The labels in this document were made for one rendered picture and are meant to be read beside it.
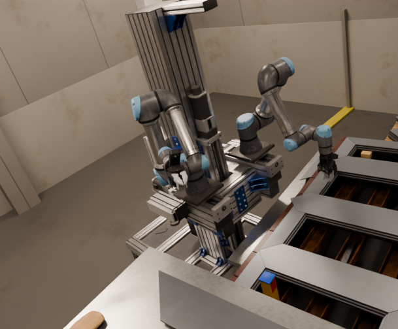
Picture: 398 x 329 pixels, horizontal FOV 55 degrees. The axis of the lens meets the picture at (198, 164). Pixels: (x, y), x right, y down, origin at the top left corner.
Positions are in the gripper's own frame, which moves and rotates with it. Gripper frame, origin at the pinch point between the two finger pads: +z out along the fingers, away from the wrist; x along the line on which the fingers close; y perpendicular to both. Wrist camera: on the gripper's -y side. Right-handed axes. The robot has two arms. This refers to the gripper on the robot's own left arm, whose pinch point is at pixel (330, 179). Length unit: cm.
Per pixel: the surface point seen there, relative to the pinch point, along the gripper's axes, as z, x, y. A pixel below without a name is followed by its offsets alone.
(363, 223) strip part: 5.9, 26.7, 24.4
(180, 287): -17, -16, 113
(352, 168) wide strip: 5.8, 4.6, -22.1
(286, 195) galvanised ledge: 22.6, -33.5, -3.2
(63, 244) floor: 91, -261, 69
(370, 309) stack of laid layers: 8, 46, 72
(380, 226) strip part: 5.9, 34.8, 23.9
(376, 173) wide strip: 5.8, 18.9, -21.1
